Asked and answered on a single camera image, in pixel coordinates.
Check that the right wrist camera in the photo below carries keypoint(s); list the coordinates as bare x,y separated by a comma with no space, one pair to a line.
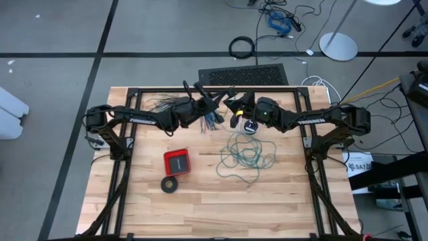
234,122

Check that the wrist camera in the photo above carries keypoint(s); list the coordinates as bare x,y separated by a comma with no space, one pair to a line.
219,118
234,122

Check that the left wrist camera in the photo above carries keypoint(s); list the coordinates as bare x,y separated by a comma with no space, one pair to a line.
219,118

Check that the small red object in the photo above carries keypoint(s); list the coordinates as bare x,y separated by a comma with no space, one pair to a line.
367,237

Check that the white paper sign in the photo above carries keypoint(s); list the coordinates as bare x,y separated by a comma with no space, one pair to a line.
359,165

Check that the black wheeled base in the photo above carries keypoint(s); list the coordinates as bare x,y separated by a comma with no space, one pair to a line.
416,33

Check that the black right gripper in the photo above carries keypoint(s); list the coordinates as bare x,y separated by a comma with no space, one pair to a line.
249,104

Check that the grey round-base stand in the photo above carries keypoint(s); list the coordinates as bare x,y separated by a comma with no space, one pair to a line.
338,47

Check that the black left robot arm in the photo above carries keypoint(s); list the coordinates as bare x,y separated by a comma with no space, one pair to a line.
140,118

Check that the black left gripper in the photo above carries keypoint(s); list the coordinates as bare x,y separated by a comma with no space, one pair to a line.
205,104

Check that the black tape roll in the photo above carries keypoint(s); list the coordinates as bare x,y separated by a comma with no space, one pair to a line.
164,184

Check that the black beam structure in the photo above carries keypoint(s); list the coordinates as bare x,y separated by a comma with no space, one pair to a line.
384,171

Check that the black equipment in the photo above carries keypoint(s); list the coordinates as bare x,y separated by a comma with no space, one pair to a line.
419,88

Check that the black power strip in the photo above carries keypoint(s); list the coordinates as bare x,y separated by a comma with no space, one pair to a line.
296,25

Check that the white foam block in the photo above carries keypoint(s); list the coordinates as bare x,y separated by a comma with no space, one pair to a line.
10,114

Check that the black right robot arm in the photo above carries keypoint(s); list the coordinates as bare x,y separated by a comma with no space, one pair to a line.
311,120

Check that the yellow floor strip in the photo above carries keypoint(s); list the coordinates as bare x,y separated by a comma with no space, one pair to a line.
371,90

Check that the red and black box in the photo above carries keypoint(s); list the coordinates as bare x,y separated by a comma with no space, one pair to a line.
177,163

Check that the black thin pole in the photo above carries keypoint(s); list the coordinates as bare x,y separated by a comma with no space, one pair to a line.
378,52

